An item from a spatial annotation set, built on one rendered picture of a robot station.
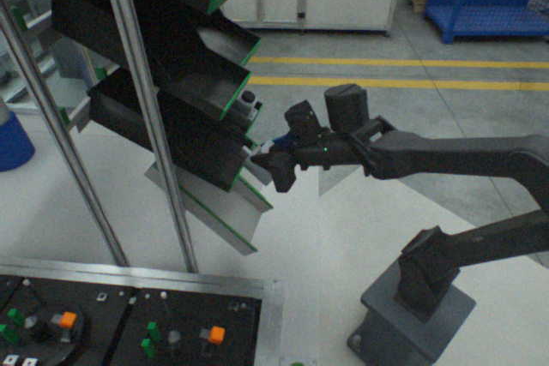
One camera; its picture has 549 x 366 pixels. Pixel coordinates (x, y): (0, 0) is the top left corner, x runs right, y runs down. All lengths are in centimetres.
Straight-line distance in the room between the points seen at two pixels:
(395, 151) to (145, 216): 79
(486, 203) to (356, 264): 172
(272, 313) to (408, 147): 45
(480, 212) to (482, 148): 207
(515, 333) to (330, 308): 40
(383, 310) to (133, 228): 70
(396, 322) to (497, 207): 198
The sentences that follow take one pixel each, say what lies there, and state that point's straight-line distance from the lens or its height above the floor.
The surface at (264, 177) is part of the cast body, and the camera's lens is 67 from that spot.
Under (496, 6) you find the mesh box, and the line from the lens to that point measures 474.
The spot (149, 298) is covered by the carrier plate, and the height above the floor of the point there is 97.
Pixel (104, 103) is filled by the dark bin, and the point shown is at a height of 134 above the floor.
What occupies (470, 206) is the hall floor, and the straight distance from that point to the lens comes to 254.
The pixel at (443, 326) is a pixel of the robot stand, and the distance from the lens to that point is 72.
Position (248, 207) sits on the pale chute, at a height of 102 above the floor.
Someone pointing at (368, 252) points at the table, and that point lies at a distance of 101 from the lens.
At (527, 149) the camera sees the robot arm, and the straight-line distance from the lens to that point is 45.
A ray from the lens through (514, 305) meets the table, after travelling 107.
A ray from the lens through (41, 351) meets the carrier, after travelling 83.
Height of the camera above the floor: 166
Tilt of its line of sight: 41 degrees down
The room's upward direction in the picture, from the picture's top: straight up
